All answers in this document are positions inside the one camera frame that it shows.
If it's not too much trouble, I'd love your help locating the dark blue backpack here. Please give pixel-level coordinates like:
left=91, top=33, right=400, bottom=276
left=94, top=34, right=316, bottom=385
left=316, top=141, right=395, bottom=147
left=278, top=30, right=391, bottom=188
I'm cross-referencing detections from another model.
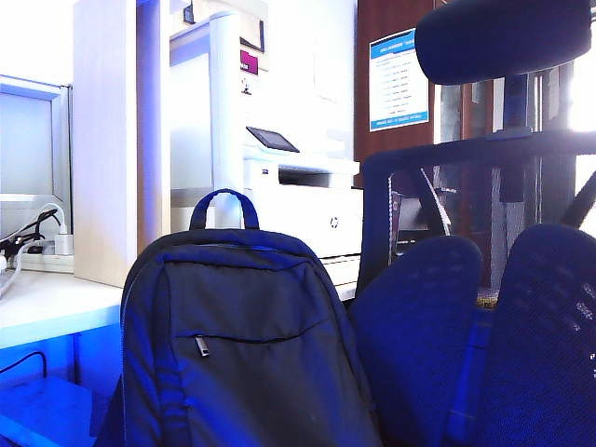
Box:
left=95, top=188, right=386, bottom=447

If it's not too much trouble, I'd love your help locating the blue mesh office chair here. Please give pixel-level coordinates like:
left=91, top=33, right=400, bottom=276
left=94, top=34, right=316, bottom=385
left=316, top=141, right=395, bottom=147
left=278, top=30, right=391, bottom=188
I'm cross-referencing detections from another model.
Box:
left=357, top=126, right=596, bottom=299

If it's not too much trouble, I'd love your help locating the dark chair headrest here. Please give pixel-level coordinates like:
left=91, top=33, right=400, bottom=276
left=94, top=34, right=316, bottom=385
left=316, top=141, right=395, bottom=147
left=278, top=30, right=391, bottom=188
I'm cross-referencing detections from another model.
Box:
left=413, top=0, right=593, bottom=87

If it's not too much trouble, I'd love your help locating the white HP printer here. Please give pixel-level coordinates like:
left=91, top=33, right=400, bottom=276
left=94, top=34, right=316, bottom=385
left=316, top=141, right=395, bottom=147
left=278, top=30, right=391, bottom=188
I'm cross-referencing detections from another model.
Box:
left=241, top=125, right=364, bottom=288

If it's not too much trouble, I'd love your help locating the dark brown wooden door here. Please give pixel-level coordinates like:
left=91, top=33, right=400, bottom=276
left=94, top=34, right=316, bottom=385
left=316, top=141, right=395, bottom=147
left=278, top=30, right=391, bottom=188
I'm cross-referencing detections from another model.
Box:
left=353, top=0, right=437, bottom=163

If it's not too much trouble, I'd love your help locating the blue mesh lumbar pad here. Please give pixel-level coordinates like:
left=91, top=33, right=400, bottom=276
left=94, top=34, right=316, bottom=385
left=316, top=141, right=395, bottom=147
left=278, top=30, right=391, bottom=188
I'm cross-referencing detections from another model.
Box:
left=465, top=223, right=596, bottom=447
left=348, top=235, right=483, bottom=447

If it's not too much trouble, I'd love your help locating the purple and white leaflet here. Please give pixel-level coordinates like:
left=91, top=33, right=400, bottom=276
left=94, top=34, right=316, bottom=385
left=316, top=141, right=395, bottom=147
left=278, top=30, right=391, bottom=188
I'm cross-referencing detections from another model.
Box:
left=238, top=48, right=260, bottom=97

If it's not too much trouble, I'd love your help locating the blue and white notice poster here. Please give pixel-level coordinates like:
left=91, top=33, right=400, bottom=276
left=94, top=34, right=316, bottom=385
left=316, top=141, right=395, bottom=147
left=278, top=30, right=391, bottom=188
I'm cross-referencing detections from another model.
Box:
left=368, top=27, right=430, bottom=133

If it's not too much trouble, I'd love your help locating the light wooden shelf organizer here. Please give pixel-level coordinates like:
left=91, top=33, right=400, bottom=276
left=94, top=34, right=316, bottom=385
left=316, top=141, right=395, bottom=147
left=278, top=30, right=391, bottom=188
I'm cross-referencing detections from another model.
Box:
left=72, top=0, right=172, bottom=289

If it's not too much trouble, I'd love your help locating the beige framed board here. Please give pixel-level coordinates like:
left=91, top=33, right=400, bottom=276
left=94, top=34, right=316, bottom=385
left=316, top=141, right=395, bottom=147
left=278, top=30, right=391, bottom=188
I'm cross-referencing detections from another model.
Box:
left=183, top=0, right=270, bottom=53

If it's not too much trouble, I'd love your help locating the white power strip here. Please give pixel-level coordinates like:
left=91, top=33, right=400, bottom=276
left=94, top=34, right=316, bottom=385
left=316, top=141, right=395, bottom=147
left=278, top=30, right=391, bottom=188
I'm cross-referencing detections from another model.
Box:
left=19, top=241, right=75, bottom=274

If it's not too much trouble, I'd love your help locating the frosted glass partition panel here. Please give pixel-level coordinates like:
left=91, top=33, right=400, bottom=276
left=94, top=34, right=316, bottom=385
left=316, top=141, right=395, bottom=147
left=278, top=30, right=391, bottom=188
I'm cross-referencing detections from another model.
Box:
left=0, top=74, right=74, bottom=202

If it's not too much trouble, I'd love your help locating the blue computer case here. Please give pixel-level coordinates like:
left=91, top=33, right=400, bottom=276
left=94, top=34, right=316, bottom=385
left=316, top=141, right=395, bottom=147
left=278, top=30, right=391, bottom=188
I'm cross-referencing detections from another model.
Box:
left=0, top=376, right=98, bottom=447

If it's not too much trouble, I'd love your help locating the white rounded partition post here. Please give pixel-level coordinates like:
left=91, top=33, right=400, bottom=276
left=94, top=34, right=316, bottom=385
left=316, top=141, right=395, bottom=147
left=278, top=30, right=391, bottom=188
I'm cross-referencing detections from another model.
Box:
left=208, top=11, right=247, bottom=230

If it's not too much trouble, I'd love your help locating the thin black cable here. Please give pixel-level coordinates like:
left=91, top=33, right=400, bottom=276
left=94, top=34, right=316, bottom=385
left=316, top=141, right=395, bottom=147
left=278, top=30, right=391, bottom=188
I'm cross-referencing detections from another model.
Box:
left=0, top=350, right=48, bottom=382

